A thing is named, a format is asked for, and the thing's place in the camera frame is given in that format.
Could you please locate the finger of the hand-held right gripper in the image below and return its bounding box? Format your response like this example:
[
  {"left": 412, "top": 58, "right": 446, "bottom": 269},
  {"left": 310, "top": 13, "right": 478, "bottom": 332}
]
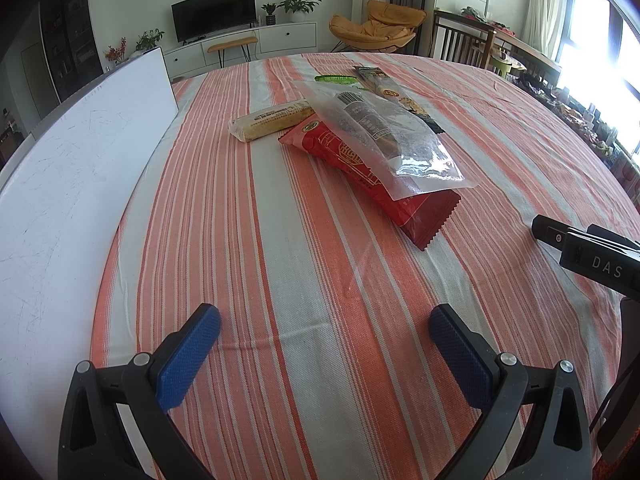
[{"left": 531, "top": 214, "right": 569, "bottom": 247}]

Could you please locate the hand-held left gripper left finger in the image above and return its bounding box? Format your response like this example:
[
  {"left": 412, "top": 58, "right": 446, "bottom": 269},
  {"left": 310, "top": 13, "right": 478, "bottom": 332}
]
[{"left": 57, "top": 303, "right": 222, "bottom": 480}]

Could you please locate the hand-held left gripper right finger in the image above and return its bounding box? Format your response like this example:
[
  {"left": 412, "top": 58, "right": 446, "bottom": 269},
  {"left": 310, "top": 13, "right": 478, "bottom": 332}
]
[{"left": 428, "top": 303, "right": 593, "bottom": 480}]

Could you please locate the red snack packet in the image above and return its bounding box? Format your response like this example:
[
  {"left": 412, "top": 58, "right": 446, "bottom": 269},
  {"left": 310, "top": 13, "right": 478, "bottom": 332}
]
[{"left": 278, "top": 114, "right": 461, "bottom": 252}]

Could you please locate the clear bag of dark snack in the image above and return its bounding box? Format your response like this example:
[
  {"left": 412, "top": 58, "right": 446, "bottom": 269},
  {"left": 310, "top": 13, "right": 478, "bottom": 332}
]
[{"left": 292, "top": 78, "right": 479, "bottom": 201}]

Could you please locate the white cardboard box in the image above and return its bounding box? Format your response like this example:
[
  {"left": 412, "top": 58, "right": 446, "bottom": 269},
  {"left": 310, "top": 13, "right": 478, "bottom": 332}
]
[{"left": 0, "top": 46, "right": 180, "bottom": 461}]

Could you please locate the long yellow and black packet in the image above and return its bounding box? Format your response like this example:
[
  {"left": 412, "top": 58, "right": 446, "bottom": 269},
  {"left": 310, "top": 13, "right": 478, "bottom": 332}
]
[{"left": 351, "top": 65, "right": 446, "bottom": 135}]

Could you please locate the tan bread roll packet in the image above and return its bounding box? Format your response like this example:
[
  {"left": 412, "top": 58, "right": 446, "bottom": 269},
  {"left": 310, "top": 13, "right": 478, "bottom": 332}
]
[{"left": 229, "top": 101, "right": 316, "bottom": 144}]

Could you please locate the group of bottles and jars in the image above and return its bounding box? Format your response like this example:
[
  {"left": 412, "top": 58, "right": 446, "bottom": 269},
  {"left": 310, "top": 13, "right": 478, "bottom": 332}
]
[{"left": 549, "top": 84, "right": 640, "bottom": 202}]

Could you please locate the orange striped tablecloth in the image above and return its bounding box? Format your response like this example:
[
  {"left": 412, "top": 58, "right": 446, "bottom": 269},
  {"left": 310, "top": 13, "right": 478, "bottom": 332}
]
[{"left": 90, "top": 52, "right": 640, "bottom": 480}]

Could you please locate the large window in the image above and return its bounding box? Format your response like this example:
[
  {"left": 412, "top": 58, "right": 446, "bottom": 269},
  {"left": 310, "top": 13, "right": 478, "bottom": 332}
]
[{"left": 554, "top": 0, "right": 640, "bottom": 162}]

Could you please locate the dark wooden chair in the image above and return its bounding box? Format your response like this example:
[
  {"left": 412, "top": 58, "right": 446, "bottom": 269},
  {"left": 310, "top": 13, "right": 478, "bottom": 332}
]
[{"left": 430, "top": 8, "right": 496, "bottom": 69}]

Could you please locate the white curtain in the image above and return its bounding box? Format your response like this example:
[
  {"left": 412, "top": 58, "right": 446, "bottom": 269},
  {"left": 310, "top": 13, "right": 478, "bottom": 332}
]
[{"left": 522, "top": 0, "right": 564, "bottom": 57}]

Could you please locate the orange lounge chair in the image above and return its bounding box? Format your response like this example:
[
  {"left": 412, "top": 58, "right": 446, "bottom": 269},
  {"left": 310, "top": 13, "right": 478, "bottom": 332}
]
[{"left": 328, "top": 0, "right": 427, "bottom": 54}]

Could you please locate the red flower bouquet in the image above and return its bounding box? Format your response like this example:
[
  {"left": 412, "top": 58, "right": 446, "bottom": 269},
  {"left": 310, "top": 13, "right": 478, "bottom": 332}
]
[{"left": 103, "top": 37, "right": 126, "bottom": 64}]

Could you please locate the wooden bench with hairpin legs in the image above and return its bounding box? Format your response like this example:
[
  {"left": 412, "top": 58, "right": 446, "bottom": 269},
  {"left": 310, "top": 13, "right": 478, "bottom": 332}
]
[{"left": 207, "top": 34, "right": 260, "bottom": 69}]

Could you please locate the white television cabinet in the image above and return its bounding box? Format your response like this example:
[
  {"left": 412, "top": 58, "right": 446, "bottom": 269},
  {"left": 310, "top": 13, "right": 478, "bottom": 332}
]
[{"left": 162, "top": 21, "right": 320, "bottom": 81}]

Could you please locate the large leafy plant white pot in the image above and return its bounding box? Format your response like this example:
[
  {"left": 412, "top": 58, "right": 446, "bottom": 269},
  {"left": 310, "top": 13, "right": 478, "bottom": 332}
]
[{"left": 275, "top": 0, "right": 322, "bottom": 24}]

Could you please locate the dark display cabinet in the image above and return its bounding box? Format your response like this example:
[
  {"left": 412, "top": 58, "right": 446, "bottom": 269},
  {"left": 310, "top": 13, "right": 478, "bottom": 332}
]
[{"left": 38, "top": 0, "right": 104, "bottom": 104}]

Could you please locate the black television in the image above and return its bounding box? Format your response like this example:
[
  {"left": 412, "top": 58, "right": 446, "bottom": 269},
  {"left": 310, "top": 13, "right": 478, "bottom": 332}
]
[{"left": 171, "top": 0, "right": 258, "bottom": 44}]

